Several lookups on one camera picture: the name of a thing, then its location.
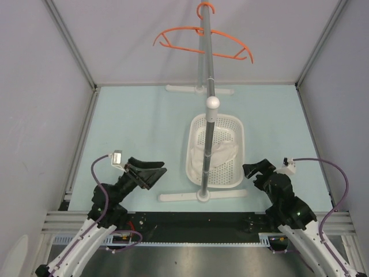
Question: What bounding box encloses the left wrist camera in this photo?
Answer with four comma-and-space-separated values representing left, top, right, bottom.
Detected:
108, 150, 125, 171

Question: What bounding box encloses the white slotted cable duct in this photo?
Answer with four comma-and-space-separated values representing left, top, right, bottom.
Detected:
53, 232, 289, 248

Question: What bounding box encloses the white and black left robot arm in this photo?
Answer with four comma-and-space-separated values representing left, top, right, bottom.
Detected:
35, 153, 167, 276

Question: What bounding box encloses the grey clothes rack with white feet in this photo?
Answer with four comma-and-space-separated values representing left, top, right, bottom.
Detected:
159, 8, 247, 203

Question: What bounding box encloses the orange plastic hanger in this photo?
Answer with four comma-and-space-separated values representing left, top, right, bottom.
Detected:
152, 1, 254, 64

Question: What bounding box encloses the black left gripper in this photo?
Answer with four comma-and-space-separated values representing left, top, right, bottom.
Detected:
112, 156, 167, 204

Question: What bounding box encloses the white tank top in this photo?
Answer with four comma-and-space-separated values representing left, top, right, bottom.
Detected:
189, 141, 239, 178

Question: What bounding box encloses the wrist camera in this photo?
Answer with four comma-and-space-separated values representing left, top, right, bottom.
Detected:
108, 150, 125, 171
275, 157, 296, 176

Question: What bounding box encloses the white perforated plastic basket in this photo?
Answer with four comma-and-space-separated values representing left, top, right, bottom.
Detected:
186, 114, 245, 189

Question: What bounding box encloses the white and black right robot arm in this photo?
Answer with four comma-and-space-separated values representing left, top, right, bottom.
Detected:
242, 158, 366, 276

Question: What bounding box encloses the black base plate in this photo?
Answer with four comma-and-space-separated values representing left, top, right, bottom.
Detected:
127, 212, 281, 242

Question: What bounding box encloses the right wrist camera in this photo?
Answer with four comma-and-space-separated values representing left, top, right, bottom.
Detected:
275, 157, 296, 176

